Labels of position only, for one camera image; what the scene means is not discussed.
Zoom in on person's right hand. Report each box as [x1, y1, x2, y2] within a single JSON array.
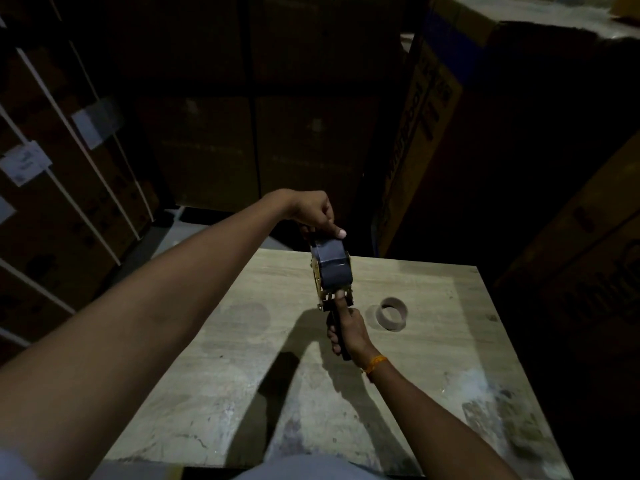
[[326, 289, 383, 368]]

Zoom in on person's left hand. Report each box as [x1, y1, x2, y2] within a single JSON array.
[[272, 188, 347, 241]]

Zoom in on cardboard tape roll core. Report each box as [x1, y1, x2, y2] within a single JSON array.
[[375, 297, 409, 331]]

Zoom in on yellow black tape dispenser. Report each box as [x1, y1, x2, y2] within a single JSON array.
[[299, 224, 357, 361]]

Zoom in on clear tape roll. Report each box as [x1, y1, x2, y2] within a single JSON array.
[[309, 237, 355, 291]]

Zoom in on person's left forearm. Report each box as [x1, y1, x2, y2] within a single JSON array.
[[0, 192, 296, 480]]

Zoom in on person's right forearm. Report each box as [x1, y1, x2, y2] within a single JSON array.
[[367, 359, 521, 480]]

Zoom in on orange wristband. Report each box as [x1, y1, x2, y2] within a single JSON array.
[[362, 354, 389, 378]]

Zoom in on dark plain cardboard box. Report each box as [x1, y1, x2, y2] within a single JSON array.
[[245, 0, 401, 245], [65, 0, 261, 213]]

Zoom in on tall printed cardboard box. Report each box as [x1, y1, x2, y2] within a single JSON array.
[[375, 0, 640, 275]]

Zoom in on large white paper label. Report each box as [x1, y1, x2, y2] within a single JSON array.
[[71, 96, 126, 151]]

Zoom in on large printed cardboard box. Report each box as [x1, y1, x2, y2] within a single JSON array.
[[492, 129, 640, 395]]

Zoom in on white printed paper label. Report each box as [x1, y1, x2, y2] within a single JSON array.
[[0, 140, 53, 188]]

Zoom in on cardboard boxes with white straps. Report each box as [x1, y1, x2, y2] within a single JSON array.
[[0, 0, 161, 365]]

